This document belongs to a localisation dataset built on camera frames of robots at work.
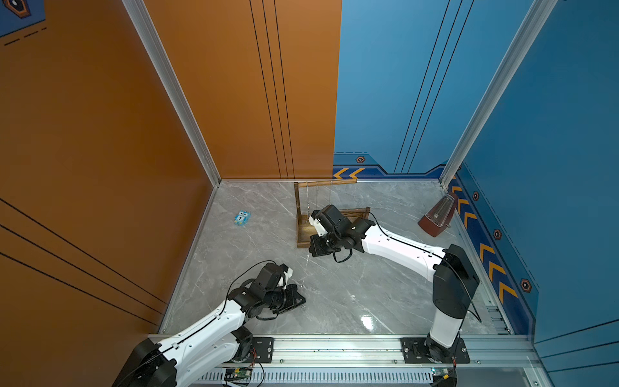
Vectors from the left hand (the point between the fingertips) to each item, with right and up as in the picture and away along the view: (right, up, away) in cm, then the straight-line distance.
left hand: (307, 297), depth 80 cm
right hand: (+1, +16, +1) cm, 16 cm away
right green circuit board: (+41, -20, -8) cm, 46 cm away
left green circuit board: (-21, -19, -8) cm, 30 cm away
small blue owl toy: (-30, +25, +25) cm, 46 cm away
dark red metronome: (+51, +25, +15) cm, 59 cm away
